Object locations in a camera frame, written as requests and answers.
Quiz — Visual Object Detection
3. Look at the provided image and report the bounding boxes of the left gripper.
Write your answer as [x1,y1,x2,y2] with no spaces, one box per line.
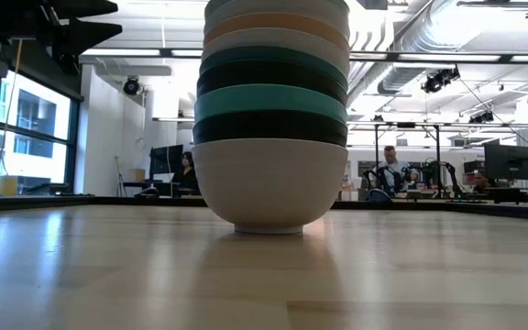
[0,0,123,74]

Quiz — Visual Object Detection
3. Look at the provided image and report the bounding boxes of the white bowl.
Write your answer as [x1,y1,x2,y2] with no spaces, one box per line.
[203,0,351,41]
[201,27,351,78]
[192,138,350,236]

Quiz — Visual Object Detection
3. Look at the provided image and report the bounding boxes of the dark green bowl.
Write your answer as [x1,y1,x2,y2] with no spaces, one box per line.
[199,45,350,92]

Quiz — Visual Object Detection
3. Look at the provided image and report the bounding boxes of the small black bowl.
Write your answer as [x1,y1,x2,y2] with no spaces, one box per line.
[196,60,349,109]

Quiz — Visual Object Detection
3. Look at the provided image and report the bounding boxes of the teal bowl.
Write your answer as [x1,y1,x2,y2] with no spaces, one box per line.
[193,83,349,126]

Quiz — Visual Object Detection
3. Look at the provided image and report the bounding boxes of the large black bowl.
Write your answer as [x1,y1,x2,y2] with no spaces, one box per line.
[192,109,349,149]

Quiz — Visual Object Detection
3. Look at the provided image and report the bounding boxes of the black round ceiling fixture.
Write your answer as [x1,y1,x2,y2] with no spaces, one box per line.
[122,76,142,96]

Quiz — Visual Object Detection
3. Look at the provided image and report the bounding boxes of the large window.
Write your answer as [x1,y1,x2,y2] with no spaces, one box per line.
[0,68,82,193]

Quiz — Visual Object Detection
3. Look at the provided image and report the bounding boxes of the computer monitor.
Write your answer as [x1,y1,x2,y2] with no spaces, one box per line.
[483,144,528,182]
[148,144,185,182]

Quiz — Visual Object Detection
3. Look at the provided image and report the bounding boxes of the yellow bin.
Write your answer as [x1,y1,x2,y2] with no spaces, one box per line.
[0,176,19,197]

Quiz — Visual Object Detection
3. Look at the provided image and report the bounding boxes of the person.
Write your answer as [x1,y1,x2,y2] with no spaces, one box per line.
[179,150,202,196]
[471,170,493,194]
[366,145,422,199]

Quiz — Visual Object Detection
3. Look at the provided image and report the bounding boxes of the overhead light bar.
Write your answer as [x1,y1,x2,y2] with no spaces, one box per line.
[79,47,528,65]

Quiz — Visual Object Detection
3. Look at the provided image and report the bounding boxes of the black ceiling spotlights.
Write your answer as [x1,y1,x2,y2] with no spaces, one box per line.
[421,66,461,94]

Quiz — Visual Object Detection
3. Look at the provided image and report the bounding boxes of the black background frame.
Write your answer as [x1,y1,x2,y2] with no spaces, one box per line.
[372,121,443,199]

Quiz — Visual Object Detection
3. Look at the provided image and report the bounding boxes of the silver ceiling duct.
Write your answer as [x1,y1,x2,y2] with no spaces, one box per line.
[348,0,483,95]

